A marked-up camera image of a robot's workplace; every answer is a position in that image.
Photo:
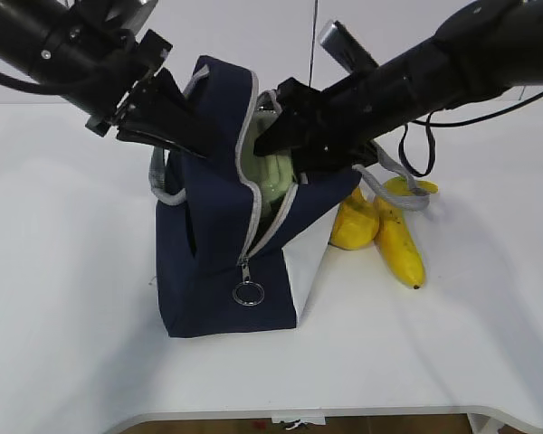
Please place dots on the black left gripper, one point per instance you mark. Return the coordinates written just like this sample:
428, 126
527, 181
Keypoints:
163, 116

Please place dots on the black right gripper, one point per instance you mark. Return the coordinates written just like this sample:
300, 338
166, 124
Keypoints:
309, 123

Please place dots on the glass container with green lid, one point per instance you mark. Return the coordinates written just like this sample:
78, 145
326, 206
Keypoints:
273, 174

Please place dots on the yellow pear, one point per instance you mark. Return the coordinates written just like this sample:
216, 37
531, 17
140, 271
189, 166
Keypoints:
356, 224

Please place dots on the yellow banana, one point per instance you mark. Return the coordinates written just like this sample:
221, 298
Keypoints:
396, 245

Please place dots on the navy and white lunch bag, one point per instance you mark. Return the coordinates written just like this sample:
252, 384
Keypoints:
216, 272

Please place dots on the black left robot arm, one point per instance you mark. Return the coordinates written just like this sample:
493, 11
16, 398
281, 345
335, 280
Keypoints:
88, 53

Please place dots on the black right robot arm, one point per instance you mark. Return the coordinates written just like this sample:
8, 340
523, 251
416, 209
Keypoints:
477, 54

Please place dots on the white paper scrap under table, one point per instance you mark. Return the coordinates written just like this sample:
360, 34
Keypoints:
296, 419

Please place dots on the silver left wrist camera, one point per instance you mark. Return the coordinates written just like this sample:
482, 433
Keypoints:
130, 14

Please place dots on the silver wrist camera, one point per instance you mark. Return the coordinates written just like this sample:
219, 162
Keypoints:
130, 14
344, 48

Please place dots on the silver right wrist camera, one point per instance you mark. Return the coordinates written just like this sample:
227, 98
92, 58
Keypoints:
344, 48

